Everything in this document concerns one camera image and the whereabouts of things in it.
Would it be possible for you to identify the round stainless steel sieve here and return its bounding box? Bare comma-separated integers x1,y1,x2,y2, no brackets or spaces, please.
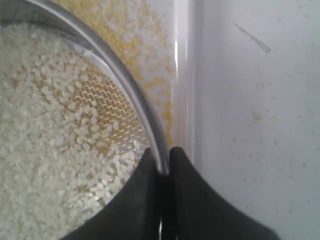
0,0,177,240

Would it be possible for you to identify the grain mixture of rice and millet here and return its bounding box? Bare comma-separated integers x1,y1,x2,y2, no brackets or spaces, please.
0,24,149,240

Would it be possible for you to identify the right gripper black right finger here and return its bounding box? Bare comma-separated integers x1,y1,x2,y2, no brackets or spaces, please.
170,147,278,240

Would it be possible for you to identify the white square plastic tray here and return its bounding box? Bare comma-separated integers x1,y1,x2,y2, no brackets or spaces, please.
52,0,206,161

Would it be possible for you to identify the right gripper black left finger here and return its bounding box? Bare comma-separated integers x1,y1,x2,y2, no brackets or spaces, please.
63,148,160,240

